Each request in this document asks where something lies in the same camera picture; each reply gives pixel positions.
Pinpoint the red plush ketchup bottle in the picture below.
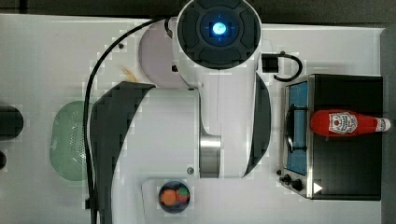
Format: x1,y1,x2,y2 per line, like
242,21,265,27
310,109,392,137

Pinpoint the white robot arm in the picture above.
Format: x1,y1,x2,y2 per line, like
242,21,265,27
88,0,271,224

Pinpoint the black toaster oven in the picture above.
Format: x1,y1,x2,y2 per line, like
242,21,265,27
277,75,383,201

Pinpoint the lilac round plate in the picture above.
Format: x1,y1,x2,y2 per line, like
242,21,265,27
138,21,186,89

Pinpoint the peeled toy banana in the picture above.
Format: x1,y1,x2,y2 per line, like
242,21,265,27
122,68,137,82

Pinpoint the blue bowl with toy fruit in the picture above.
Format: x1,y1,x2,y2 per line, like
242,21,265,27
158,181,191,214

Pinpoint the green perforated colander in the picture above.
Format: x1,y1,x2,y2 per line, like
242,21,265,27
49,101,87,181

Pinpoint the black pan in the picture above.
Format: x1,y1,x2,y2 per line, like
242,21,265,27
0,105,24,141

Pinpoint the small black pot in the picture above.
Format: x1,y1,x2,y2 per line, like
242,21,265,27
0,151,7,170

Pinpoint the black cable clip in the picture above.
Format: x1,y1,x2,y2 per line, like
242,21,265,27
262,51,304,82

